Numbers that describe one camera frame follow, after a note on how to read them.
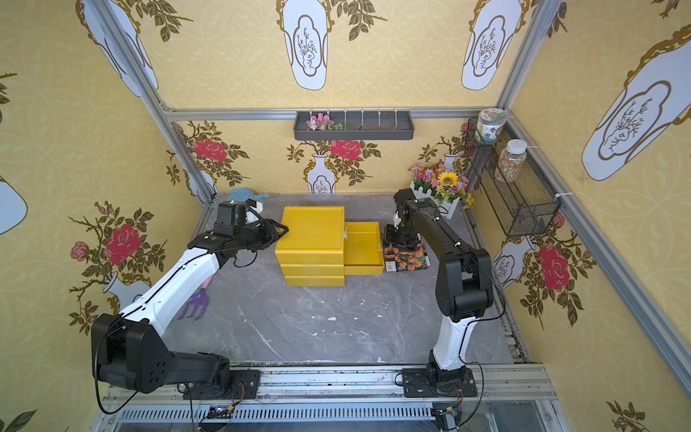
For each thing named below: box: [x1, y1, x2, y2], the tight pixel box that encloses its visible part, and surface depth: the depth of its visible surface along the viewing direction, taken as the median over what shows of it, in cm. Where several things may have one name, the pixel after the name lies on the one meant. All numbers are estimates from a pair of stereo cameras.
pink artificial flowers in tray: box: [305, 112, 345, 131], surface depth 89 cm
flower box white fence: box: [408, 161, 475, 219], surface depth 106 cm
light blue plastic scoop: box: [227, 187, 270, 203], surface depth 123 cm
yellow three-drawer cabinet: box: [275, 206, 346, 288], surface depth 83 cm
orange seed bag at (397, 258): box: [383, 243, 431, 272], surface depth 100 cm
